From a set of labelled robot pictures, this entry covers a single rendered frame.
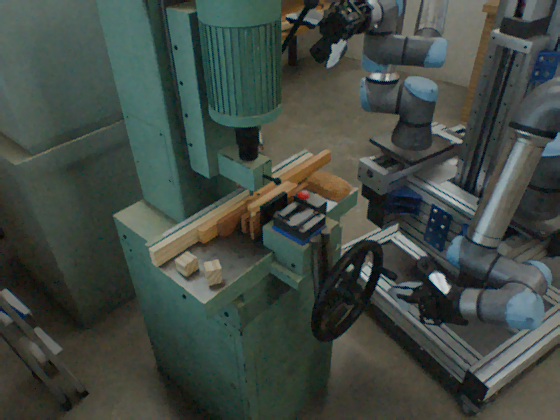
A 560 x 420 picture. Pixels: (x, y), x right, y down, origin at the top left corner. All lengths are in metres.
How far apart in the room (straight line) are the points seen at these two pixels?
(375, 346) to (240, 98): 1.38
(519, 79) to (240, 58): 0.90
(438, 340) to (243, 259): 0.99
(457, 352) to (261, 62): 1.30
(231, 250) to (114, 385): 1.08
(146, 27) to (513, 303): 0.99
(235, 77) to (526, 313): 0.77
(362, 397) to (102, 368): 1.07
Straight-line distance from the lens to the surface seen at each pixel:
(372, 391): 2.00
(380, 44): 1.35
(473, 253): 1.18
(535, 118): 1.11
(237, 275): 1.11
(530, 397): 2.18
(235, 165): 1.21
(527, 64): 1.59
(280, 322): 1.39
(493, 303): 1.11
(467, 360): 1.89
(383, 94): 1.73
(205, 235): 1.20
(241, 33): 1.00
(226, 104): 1.06
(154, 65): 1.19
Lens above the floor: 1.69
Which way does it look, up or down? 38 degrees down
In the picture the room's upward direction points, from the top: 1 degrees counter-clockwise
